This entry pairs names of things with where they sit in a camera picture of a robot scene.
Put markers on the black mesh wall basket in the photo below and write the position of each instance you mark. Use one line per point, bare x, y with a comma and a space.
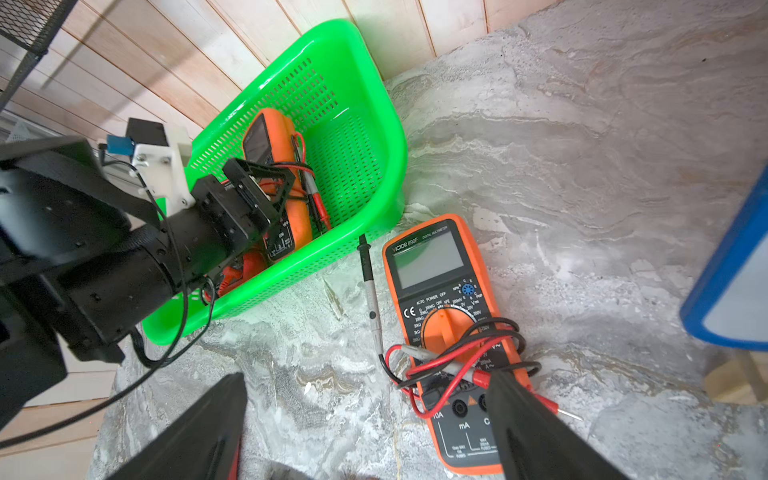
32, 26

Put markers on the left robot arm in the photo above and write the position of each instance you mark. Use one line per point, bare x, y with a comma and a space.
83, 262

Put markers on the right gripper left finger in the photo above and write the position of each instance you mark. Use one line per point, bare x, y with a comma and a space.
201, 443

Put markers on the large red multimeter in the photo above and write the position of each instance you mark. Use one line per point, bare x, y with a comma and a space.
234, 470

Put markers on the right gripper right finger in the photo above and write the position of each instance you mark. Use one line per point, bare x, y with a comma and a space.
532, 443

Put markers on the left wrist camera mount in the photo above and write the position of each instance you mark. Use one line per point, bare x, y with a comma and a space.
160, 152

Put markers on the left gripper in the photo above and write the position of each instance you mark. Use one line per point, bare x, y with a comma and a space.
227, 219

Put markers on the blue framed whiteboard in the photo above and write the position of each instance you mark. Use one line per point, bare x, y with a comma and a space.
728, 304

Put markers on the orange Victor multimeter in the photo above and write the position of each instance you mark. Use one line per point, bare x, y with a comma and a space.
454, 338

